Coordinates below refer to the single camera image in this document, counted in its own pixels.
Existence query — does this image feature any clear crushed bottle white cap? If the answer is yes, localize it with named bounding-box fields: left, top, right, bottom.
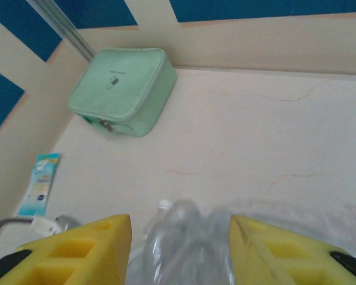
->
left=127, top=198, right=235, bottom=285

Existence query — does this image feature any mint green zipper pouch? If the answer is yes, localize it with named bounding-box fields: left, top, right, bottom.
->
left=67, top=47, right=178, bottom=138

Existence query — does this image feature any light blue wipes packet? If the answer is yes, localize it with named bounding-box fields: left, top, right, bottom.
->
left=17, top=153, right=62, bottom=217

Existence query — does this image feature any aluminium frame post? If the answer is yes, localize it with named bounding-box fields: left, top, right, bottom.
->
left=26, top=0, right=96, bottom=61

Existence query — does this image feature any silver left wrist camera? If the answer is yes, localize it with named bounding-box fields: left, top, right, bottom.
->
left=31, top=214, right=83, bottom=236

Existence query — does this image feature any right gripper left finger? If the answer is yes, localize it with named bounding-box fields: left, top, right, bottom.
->
left=0, top=214, right=133, bottom=285

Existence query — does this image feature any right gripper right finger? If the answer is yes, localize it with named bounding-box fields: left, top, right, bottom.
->
left=230, top=215, right=356, bottom=285

